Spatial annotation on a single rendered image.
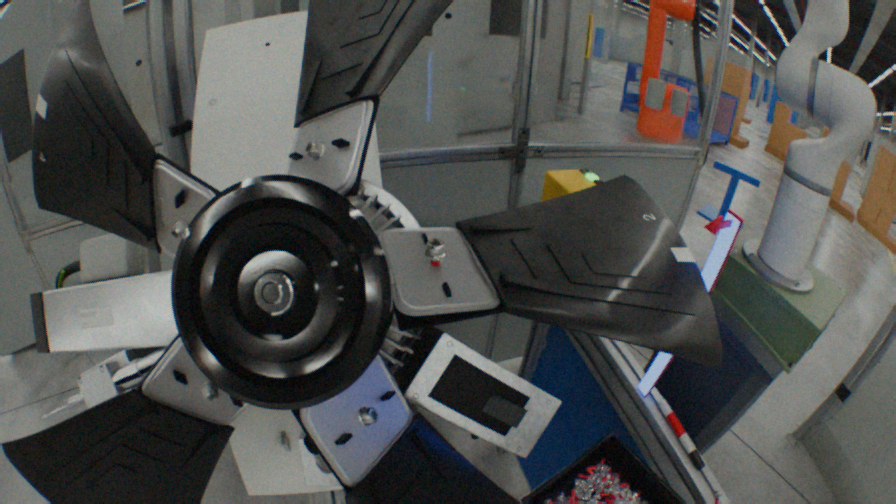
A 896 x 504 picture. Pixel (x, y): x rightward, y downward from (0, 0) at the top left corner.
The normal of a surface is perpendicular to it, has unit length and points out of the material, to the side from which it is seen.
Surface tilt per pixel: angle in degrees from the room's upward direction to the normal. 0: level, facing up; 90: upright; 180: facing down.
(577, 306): 15
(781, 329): 90
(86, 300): 50
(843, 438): 90
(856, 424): 90
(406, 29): 46
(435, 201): 90
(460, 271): 7
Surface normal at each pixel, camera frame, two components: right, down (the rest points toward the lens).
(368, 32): -0.46, -0.22
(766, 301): -0.95, 0.15
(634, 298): 0.26, -0.66
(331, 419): 0.81, -0.39
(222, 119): 0.24, -0.09
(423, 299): 0.14, -0.83
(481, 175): 0.28, 0.57
